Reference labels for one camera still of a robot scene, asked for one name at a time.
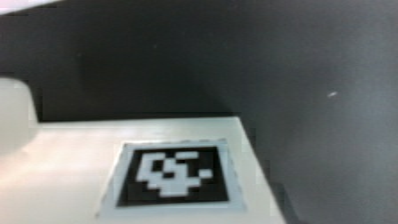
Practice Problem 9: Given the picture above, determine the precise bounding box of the white drawer box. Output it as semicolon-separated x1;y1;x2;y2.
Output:
0;78;286;224

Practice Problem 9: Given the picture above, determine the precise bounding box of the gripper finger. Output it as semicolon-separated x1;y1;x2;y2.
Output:
272;184;309;224

